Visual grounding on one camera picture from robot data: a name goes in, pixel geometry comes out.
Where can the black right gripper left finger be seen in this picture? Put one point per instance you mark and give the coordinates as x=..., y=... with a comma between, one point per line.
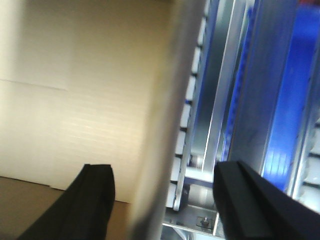
x=82, y=212

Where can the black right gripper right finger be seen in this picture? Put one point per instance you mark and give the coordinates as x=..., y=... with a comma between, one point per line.
x=251, y=208

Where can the brown cardboard box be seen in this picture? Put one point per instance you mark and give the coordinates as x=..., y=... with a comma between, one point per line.
x=92, y=82

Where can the metal shelf front beam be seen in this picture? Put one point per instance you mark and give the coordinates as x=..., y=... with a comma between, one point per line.
x=191, y=213

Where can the blue bin lower right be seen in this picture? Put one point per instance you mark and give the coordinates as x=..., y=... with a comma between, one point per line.
x=287, y=119

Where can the right white roller track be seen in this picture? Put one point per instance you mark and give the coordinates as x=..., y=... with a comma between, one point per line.
x=304, y=182

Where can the white roller track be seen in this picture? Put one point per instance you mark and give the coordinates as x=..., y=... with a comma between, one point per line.
x=196, y=59
x=304, y=182

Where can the left white roller track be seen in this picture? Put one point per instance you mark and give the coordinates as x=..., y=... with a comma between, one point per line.
x=196, y=59

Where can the dark metal centre rail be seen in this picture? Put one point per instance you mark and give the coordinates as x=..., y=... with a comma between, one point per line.
x=258, y=80

